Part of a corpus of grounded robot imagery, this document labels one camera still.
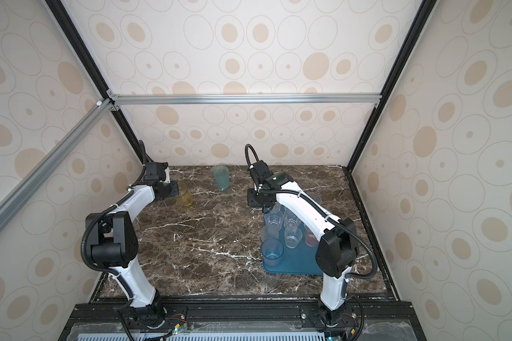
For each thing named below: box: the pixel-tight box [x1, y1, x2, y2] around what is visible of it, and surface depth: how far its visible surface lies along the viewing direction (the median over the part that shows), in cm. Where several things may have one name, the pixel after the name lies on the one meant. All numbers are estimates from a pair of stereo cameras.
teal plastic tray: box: [261, 204, 323, 275], surface depth 90 cm
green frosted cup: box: [213, 165, 230, 191], surface depth 111 cm
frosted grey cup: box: [260, 225, 271, 242], surface depth 91 cm
